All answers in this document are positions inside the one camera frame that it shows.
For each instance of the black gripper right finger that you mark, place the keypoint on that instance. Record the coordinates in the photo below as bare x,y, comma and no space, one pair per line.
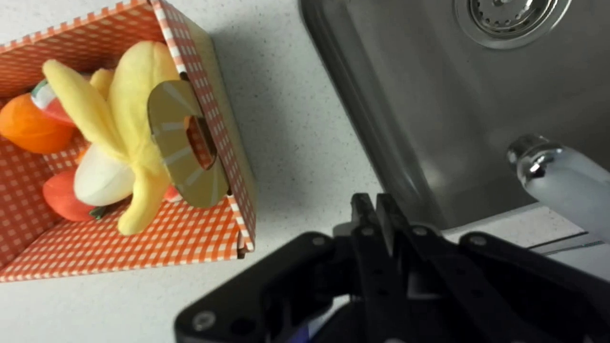
496,286

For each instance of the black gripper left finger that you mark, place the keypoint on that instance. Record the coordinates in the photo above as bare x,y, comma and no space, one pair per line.
286,286

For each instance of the chrome sink tap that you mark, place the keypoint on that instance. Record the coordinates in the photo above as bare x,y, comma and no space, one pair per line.
572,183

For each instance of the stainless steel sink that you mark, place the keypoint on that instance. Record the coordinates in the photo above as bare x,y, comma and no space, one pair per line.
444,115

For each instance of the red toy fruit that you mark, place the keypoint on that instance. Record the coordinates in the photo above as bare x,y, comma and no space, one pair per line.
63,201

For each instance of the yellow plush banana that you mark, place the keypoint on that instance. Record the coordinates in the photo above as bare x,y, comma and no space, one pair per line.
134,96

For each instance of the metal drain strainer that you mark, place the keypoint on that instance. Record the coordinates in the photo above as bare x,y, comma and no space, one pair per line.
507,20

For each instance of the red white toy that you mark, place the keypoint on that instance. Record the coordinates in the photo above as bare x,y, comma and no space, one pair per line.
50,105

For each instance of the orange toy fruit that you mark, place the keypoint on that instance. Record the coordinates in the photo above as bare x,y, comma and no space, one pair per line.
31,126

